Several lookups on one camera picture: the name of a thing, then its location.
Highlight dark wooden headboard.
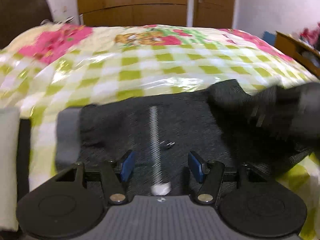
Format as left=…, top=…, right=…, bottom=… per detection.
left=0, top=0, right=54, bottom=50

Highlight white folded cloth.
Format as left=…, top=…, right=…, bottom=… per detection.
left=0, top=107, right=20, bottom=231

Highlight dark grey checked pants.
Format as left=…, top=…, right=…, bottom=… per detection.
left=55, top=79, right=320, bottom=198

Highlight brown wooden wardrobe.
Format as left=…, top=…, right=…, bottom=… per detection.
left=76, top=0, right=189, bottom=28

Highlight wooden shelf unit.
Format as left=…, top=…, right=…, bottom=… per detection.
left=275, top=30, right=320, bottom=78

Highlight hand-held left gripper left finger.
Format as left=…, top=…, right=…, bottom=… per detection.
left=54, top=150, right=137, bottom=205

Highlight blue foam mat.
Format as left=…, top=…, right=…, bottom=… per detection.
left=262, top=31, right=276, bottom=45

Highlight black flat cloth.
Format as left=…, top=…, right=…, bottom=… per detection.
left=18, top=119, right=32, bottom=202

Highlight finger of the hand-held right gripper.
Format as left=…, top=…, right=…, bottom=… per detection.
left=247, top=86, right=299, bottom=140

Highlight brown wooden door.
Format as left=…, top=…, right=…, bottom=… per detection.
left=194, top=0, right=237, bottom=29

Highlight green checked printed bedspread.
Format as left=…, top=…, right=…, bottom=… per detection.
left=0, top=24, right=320, bottom=240

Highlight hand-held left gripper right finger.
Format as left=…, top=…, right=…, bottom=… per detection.
left=187, top=150, right=270, bottom=205

